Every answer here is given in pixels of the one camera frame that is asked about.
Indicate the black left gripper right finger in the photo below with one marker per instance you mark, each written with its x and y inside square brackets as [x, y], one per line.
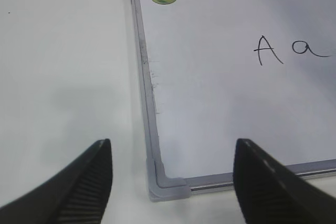
[268, 192]

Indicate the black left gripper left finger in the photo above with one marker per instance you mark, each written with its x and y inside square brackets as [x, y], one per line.
[77, 194]

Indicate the white board with grey frame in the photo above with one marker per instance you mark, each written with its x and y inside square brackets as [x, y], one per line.
[214, 71]

